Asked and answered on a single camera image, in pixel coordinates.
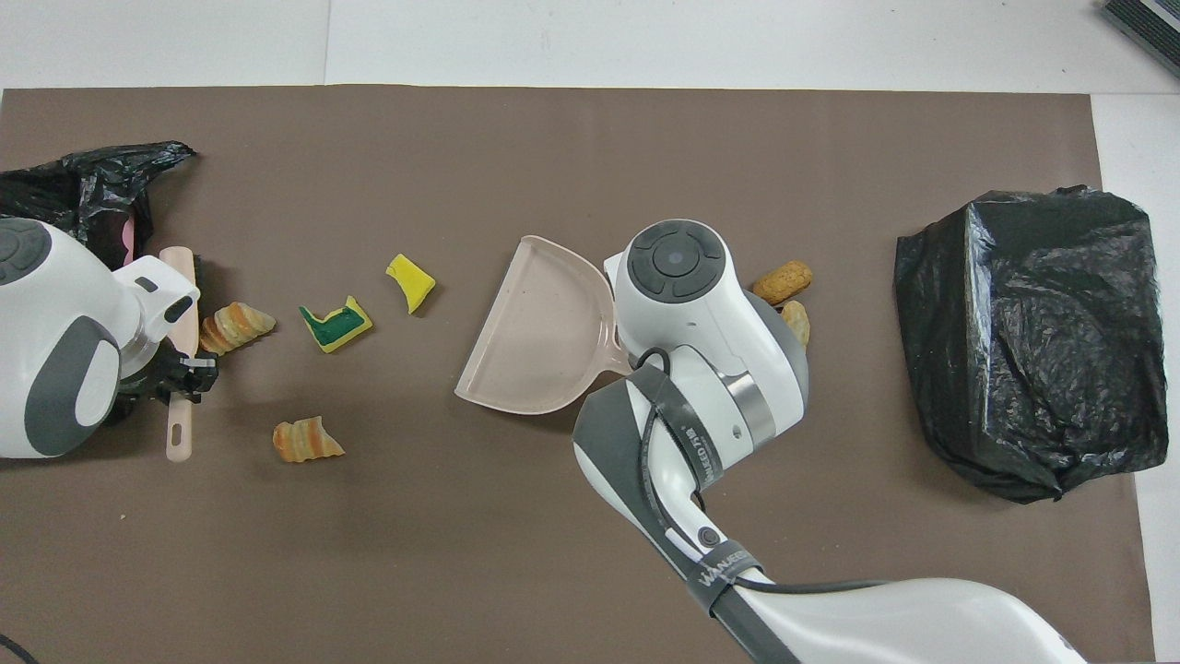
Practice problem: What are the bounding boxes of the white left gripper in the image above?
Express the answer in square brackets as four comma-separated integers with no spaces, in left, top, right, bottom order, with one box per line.
[115,255,219,409]

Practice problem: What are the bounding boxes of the beige hand brush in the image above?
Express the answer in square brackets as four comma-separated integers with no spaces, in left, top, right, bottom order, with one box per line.
[159,246,208,462]

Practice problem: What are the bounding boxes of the orange striped sponge piece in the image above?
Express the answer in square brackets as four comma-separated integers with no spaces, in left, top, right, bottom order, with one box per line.
[200,302,277,356]

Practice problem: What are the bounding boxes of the pale orange sponge piece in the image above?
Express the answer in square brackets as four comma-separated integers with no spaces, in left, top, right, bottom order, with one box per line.
[272,416,347,464]

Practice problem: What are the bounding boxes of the notched green yellow sponge piece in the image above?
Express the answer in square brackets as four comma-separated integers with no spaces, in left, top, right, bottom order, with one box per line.
[299,295,374,354]

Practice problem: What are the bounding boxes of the beige plastic dustpan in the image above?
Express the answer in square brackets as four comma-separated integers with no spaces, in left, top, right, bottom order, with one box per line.
[454,235,637,416]

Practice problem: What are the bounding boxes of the brown cork-like roll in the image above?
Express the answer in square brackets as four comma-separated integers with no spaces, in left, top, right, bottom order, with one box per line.
[752,260,814,307]

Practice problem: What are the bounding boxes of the black bag lined pink bin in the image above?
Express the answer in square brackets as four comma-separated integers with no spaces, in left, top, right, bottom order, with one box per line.
[0,141,198,278]

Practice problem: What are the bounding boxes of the brown table mat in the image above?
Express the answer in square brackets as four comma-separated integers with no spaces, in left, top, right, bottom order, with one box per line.
[0,85,1156,664]

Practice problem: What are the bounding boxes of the grey ribbed device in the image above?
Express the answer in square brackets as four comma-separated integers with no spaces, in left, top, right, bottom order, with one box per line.
[1101,0,1180,77]

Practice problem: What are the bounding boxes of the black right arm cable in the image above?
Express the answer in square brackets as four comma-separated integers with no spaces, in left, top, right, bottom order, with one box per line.
[636,346,886,593]

